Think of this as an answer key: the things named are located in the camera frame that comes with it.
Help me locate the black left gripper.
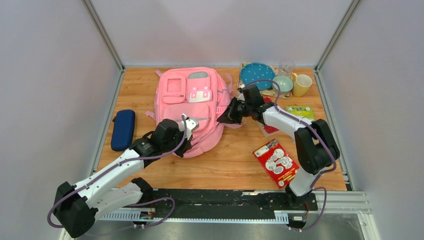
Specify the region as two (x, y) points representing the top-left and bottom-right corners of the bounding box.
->
(162, 128), (193, 158)

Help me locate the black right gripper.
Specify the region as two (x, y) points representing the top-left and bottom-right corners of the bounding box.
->
(217, 96), (253, 124)

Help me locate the pink student backpack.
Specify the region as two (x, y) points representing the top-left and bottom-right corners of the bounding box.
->
(145, 67), (241, 158)

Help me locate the red comic book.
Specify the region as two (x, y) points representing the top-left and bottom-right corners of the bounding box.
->
(252, 138), (299, 189)

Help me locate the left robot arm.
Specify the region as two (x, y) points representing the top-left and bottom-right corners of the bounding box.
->
(47, 114), (199, 239)

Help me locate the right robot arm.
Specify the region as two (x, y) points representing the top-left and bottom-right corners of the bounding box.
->
(217, 84), (340, 210)

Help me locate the patterned serving tray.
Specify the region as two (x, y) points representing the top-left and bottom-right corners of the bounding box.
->
(237, 62), (292, 99)

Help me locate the blue polka dot plate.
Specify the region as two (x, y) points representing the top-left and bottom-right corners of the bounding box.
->
(239, 62), (276, 91)

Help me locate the light green bowl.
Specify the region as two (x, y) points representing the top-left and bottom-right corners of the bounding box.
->
(272, 75), (294, 93)

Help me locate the clear drinking glass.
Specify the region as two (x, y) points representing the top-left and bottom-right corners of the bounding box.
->
(278, 58), (296, 77)

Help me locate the yellow mug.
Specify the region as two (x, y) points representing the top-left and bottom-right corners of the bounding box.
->
(291, 73), (313, 97)

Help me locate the green comic book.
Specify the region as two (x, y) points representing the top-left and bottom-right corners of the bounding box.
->
(286, 105), (316, 121)

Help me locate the blue zippered pencil case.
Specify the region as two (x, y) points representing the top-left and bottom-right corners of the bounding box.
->
(110, 109), (136, 152)

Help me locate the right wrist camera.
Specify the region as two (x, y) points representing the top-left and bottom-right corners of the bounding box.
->
(237, 93), (245, 102)

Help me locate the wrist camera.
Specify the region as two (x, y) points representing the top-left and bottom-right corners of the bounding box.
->
(179, 113), (200, 140)
(237, 93), (245, 102)

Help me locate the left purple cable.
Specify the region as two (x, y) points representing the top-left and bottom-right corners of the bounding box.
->
(46, 114), (188, 229)

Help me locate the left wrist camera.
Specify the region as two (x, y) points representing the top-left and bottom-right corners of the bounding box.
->
(179, 113), (200, 140)

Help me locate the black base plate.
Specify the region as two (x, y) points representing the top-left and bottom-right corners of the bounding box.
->
(139, 188), (318, 220)

